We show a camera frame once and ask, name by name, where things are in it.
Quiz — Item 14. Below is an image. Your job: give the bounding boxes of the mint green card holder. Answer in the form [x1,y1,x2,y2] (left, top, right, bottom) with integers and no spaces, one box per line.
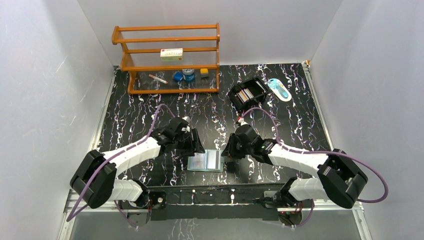
[187,149,224,172]

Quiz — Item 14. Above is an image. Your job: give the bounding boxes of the black card storage box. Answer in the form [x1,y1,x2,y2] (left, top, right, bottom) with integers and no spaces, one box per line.
[227,77,271,113]

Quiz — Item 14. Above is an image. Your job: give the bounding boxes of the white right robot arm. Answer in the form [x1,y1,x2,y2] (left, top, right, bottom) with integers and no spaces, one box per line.
[221,124,368,209]

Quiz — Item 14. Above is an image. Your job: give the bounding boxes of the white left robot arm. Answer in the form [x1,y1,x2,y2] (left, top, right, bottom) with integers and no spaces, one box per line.
[69,117,206,209]

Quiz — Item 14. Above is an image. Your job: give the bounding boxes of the stack of cards in box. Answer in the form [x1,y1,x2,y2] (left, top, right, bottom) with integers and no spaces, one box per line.
[235,88,254,103]

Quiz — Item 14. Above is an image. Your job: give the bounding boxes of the blue square lid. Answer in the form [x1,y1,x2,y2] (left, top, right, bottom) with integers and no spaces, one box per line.
[172,71,184,82]

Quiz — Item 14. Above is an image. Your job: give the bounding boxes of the blue white packaged tool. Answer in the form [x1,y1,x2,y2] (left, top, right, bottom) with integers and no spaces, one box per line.
[267,78,292,102]

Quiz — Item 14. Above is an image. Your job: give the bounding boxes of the red white pen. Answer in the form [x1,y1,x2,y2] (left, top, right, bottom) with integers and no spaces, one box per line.
[148,74,168,84]

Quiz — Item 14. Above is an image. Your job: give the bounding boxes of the blue round jar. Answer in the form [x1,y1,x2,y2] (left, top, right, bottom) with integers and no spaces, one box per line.
[181,68,196,82]

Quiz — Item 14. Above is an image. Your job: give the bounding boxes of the yellow black sponge block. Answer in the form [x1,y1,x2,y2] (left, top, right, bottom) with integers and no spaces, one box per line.
[200,68,209,79]

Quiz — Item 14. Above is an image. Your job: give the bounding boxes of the orange wooden shelf rack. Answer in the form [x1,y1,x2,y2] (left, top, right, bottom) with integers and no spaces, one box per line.
[111,23,221,95]

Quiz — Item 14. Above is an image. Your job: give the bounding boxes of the white medicine box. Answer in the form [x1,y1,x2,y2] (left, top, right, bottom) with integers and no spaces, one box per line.
[160,48,184,62]

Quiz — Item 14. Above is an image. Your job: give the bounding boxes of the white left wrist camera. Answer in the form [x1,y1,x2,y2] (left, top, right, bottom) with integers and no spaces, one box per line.
[182,116,191,127]

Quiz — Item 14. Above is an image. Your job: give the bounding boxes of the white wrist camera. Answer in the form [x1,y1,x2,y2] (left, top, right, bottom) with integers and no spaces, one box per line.
[236,117,249,127]
[182,116,191,127]

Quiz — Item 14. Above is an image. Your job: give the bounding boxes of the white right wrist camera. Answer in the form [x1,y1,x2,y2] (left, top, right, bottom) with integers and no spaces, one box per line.
[236,117,249,127]

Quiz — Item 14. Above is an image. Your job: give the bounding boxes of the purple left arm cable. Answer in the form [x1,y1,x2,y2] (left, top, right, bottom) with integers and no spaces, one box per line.
[66,103,176,223]

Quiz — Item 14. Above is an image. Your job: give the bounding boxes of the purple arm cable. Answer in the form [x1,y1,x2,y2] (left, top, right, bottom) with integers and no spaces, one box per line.
[241,106,389,204]
[66,103,176,223]

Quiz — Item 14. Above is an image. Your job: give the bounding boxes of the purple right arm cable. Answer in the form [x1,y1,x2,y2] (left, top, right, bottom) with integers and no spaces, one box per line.
[241,106,389,204]

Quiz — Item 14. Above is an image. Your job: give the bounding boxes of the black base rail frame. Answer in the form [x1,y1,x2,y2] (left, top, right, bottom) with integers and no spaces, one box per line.
[125,181,335,222]

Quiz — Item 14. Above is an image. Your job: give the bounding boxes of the silver aluminium rail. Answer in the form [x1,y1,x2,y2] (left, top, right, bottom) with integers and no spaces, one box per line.
[64,189,364,214]

